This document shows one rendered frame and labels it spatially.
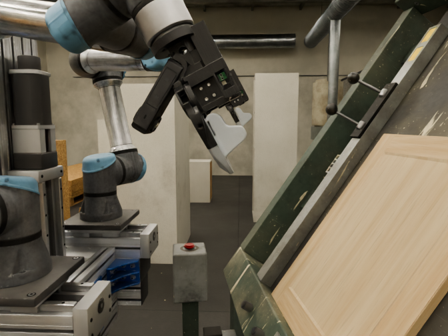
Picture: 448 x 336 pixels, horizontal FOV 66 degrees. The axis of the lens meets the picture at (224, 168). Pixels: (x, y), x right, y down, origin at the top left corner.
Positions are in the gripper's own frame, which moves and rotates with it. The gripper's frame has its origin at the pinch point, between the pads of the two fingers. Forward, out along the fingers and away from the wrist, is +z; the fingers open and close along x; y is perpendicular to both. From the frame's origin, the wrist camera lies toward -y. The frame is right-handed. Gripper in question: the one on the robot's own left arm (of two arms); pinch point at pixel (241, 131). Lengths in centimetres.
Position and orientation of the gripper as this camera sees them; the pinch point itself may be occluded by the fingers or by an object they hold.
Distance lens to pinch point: 118.5
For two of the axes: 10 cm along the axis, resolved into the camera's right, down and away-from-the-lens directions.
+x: 0.7, -1.3, 9.9
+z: 4.7, 8.8, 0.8
